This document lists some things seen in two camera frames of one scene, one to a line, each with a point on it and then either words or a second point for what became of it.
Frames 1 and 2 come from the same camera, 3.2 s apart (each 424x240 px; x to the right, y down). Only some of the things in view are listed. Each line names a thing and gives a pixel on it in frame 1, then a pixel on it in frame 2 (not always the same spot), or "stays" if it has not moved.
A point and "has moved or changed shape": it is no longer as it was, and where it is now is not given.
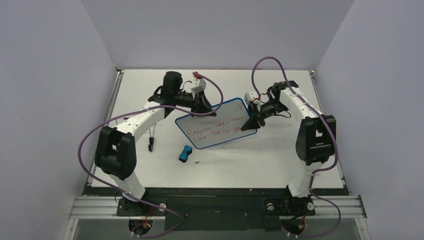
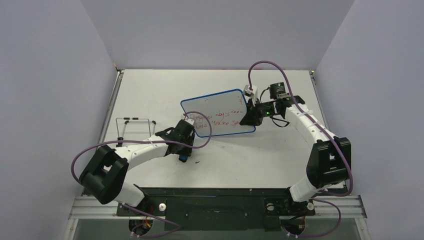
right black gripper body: (258, 110) stays
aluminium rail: (106, 207) stays
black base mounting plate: (219, 209) stays
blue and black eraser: (187, 150) stays
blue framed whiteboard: (205, 131) has moved or changed shape
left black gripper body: (184, 99) to (184, 151)
